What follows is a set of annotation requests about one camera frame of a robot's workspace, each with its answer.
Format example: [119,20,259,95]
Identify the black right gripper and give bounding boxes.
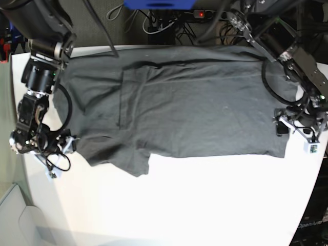
[38,130,71,155]

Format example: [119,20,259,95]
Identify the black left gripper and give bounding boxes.
[274,109,325,136]

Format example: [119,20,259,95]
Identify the dark grey t-shirt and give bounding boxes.
[61,46,289,177]

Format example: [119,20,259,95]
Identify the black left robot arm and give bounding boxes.
[196,1,327,139]

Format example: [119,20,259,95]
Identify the red clamp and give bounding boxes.
[1,38,11,63]

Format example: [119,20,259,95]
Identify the black power strip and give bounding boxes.
[193,9,217,19]

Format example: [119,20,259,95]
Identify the white camera bracket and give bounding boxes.
[283,111,327,154]
[33,136,79,181]

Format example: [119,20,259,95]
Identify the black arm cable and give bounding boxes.
[81,0,120,58]

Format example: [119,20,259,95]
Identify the black cable bundle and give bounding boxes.
[140,10,231,47]

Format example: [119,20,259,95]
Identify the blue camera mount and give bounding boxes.
[124,0,196,10]

